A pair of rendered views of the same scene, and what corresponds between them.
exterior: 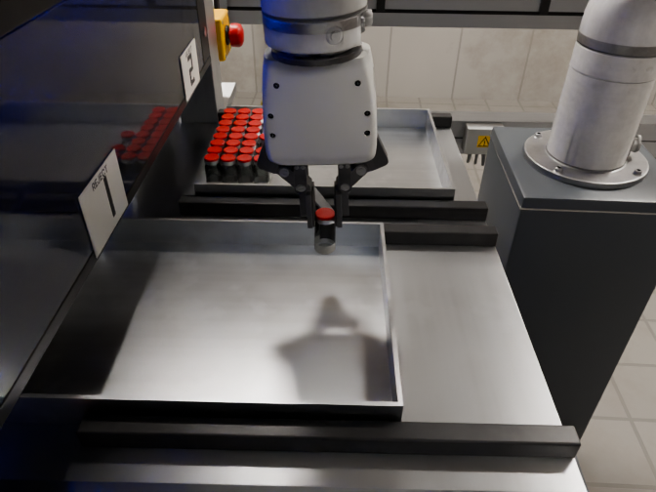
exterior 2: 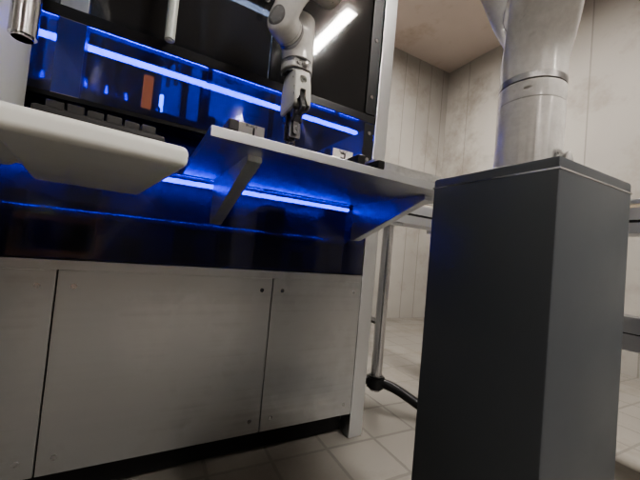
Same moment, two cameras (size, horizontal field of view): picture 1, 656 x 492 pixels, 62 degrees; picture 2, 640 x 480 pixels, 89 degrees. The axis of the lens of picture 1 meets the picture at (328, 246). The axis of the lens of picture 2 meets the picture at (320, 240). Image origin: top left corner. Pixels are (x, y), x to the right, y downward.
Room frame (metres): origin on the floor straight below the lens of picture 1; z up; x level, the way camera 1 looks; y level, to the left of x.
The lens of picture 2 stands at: (0.13, -0.78, 0.68)
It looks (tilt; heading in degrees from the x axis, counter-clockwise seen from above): 2 degrees up; 60
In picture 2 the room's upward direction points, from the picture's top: 5 degrees clockwise
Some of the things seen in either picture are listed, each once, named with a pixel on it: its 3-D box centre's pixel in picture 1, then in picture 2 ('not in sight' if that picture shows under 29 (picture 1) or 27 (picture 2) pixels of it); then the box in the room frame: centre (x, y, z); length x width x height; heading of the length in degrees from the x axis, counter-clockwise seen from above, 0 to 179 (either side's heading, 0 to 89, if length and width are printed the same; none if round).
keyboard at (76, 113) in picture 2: not in sight; (97, 150); (0.06, -0.10, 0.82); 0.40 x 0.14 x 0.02; 97
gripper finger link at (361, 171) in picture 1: (350, 191); (296, 124); (0.46, -0.02, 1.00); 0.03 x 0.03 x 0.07; 89
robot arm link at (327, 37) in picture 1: (317, 25); (296, 70); (0.46, 0.01, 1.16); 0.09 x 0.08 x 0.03; 89
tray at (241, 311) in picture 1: (222, 306); not in sight; (0.41, 0.11, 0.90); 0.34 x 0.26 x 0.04; 89
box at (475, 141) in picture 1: (482, 139); not in sight; (1.63, -0.50, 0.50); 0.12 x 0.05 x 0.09; 89
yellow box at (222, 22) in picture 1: (207, 34); not in sight; (1.00, 0.22, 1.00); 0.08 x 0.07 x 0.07; 89
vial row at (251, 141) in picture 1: (253, 146); not in sight; (0.75, 0.11, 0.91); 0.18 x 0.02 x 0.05; 179
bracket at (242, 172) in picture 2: not in sight; (230, 196); (0.33, 0.03, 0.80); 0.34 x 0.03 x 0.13; 89
